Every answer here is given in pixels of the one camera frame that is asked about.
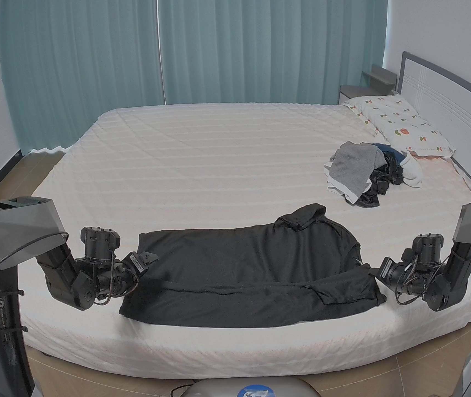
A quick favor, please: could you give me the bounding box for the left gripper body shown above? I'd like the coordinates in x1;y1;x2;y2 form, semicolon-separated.
125;252;159;278

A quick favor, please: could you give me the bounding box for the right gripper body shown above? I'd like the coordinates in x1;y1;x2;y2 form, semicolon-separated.
376;257;405;286

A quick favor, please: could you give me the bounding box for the black T-shirt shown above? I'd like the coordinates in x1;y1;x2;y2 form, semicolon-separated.
119;204;387;329

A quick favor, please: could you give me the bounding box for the pile of clothes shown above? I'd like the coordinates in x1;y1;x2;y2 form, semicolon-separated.
324;140;425;208

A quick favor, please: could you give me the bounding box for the bed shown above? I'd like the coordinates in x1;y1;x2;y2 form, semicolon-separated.
0;51;471;381

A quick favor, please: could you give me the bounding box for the white printed pillow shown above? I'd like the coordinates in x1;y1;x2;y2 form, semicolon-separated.
341;95;457;157

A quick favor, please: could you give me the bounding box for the grey bedside table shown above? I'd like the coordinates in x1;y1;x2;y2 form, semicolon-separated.
339;65;398;105

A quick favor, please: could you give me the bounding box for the blue-green curtain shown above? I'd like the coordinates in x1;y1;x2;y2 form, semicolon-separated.
157;0;389;106
0;0;166;156

